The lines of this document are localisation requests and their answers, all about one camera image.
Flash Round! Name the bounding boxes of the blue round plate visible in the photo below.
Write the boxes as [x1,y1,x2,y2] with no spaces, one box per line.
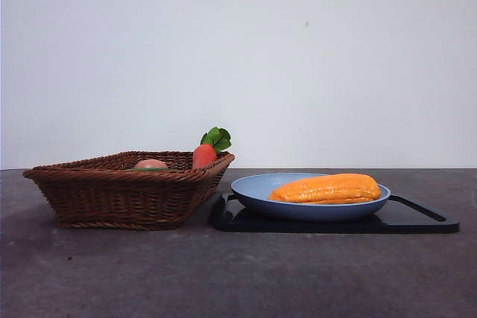
[230,172,392,223]

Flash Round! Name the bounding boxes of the orange-yellow corn cob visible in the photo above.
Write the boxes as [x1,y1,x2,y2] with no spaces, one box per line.
[268,173,382,206]

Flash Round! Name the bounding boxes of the brown wicker basket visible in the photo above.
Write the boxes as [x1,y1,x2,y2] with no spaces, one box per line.
[22,150,236,230]

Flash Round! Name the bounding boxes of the orange carrot with green leaves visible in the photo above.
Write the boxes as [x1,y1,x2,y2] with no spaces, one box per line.
[192,126,233,170]

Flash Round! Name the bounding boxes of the pink round fruit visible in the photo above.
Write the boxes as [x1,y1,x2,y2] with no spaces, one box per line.
[133,159,170,171]

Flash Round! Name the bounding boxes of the black rectangular tray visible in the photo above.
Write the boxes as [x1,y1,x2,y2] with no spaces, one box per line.
[212,192,461,235]

